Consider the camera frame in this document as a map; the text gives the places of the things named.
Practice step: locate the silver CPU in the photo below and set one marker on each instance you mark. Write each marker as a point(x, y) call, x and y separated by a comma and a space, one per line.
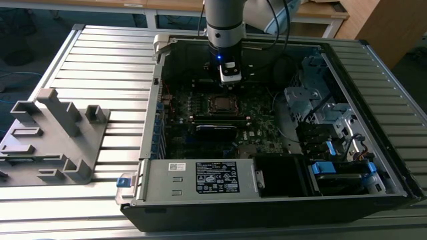
point(224, 103)

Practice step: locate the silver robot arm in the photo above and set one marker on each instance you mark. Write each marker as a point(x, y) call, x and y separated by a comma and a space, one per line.
point(224, 25)

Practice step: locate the black RAM slot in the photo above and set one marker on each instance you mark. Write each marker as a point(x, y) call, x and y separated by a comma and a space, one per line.
point(221, 122)
point(218, 116)

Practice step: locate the metal disk bay cage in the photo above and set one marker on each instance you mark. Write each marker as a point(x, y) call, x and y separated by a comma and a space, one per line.
point(301, 95)

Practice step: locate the black graphics card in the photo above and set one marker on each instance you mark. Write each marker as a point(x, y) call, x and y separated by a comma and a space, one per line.
point(216, 133)

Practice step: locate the green motherboard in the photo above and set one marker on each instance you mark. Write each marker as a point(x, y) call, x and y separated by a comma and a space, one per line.
point(264, 125)

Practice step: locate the wooden desk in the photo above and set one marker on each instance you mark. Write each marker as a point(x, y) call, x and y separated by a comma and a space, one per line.
point(317, 13)
point(101, 2)

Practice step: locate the bronze chipset heatsink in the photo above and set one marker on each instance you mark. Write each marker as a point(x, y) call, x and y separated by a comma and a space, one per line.
point(248, 151)

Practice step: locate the blue disk carrier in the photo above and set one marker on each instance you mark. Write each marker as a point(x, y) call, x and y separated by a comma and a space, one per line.
point(372, 167)
point(329, 147)
point(322, 167)

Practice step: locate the wooden cabinet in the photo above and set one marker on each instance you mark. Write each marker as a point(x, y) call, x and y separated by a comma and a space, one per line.
point(384, 25)

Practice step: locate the silver power supply unit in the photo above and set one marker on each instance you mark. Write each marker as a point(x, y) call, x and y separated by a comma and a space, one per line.
point(161, 180)

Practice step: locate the grey parts rack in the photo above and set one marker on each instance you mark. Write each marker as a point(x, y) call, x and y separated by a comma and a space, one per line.
point(61, 140)

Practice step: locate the blue case latch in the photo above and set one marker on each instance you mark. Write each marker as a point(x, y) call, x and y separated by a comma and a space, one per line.
point(124, 182)

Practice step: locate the black office chair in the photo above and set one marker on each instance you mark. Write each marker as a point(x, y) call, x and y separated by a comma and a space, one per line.
point(15, 30)

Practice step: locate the black hard disk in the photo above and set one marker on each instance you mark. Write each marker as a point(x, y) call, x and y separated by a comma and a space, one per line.
point(337, 183)

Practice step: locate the black open PC case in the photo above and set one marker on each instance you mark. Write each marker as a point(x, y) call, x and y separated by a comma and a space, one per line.
point(268, 215)

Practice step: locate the green RAM stick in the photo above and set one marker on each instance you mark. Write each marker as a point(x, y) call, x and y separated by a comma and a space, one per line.
point(23, 158)

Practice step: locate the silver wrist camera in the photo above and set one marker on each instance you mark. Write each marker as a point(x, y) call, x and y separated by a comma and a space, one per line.
point(230, 72)

